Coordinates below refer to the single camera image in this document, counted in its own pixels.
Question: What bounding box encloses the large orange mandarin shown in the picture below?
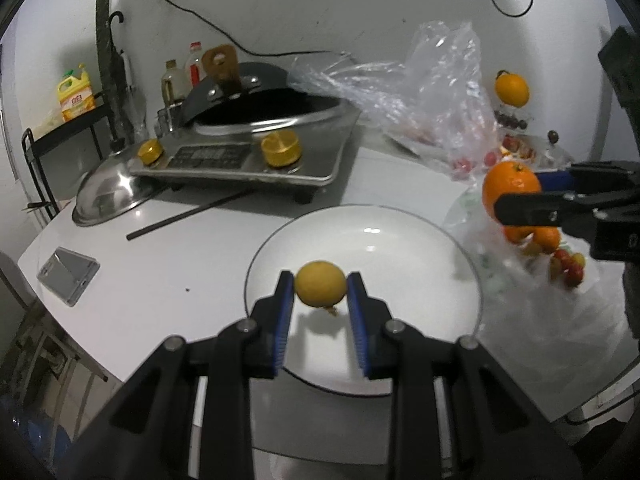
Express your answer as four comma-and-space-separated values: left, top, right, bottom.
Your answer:
482, 160, 541, 220

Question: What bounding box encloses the red cherry tomato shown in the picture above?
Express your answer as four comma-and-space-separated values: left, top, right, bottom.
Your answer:
564, 264, 585, 288
552, 248, 572, 264

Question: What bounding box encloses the steel lid with brown knob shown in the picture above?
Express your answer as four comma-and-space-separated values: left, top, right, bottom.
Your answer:
500, 131, 574, 170

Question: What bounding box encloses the white round plate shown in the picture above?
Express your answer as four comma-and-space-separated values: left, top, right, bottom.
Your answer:
244, 205, 483, 396

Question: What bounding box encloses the orange fruit decoration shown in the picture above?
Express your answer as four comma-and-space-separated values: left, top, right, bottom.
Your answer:
495, 70, 530, 108

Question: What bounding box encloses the black chopstick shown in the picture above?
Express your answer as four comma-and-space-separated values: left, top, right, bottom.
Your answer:
126, 190, 254, 242

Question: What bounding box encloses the printed flat plastic bag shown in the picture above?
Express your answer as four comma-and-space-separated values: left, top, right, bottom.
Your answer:
444, 186, 639, 420

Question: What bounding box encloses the clear crumpled plastic bag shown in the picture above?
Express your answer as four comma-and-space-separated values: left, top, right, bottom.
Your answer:
288, 21, 501, 180

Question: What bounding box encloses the silver induction cooker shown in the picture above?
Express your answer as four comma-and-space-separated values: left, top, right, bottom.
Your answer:
130, 96, 359, 202

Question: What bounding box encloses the silver smartphone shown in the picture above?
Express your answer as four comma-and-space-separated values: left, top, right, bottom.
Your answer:
37, 247, 100, 308

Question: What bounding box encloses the dark oil bottle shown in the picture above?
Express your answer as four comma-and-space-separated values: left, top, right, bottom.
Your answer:
160, 60, 191, 106

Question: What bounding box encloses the black umbrella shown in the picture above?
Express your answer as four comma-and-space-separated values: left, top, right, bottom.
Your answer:
106, 11, 134, 144

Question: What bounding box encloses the red cap sauce bottle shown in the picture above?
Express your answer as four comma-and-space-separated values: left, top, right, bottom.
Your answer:
184, 41, 206, 88

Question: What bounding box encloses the black metal rack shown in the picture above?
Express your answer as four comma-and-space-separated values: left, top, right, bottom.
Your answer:
21, 91, 116, 222

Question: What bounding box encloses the yellow detergent bottle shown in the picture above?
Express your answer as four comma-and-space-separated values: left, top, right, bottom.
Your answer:
56, 63, 96, 122

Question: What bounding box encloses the black wok with wooden handle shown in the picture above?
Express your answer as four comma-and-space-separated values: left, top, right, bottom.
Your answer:
179, 44, 341, 127

